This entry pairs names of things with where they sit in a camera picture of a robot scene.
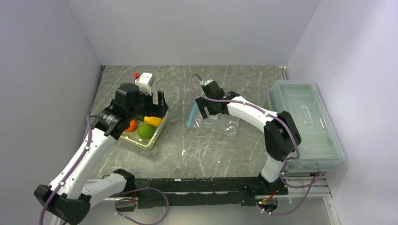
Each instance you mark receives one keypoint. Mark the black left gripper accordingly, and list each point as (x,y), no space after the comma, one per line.
(159,110)

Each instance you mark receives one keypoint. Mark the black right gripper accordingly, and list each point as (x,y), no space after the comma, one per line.
(202,103)

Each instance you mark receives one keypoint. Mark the yellow bell pepper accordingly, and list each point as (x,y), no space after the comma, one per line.
(152,121)

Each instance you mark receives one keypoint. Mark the clear zip bag blue zipper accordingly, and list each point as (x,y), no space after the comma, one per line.
(222,123)

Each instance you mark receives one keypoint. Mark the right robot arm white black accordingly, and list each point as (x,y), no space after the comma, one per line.
(280,132)

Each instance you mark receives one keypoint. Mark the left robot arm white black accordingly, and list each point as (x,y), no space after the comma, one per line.
(67,196)

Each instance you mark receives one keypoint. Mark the green bumpy fruit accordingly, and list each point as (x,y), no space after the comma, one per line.
(145,131)

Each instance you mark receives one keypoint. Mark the orange tangerine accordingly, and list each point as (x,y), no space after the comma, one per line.
(132,127)

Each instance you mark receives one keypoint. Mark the clear plastic lidded container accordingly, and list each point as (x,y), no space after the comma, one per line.
(320,149)

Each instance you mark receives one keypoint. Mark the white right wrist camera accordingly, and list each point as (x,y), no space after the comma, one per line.
(204,83)

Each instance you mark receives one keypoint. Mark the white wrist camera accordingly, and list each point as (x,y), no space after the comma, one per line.
(204,83)
(144,81)

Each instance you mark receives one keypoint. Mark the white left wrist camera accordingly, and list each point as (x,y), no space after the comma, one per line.
(144,81)

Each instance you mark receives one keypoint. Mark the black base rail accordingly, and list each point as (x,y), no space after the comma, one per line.
(161,192)

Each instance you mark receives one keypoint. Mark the aluminium frame rail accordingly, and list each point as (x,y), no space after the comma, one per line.
(318,189)

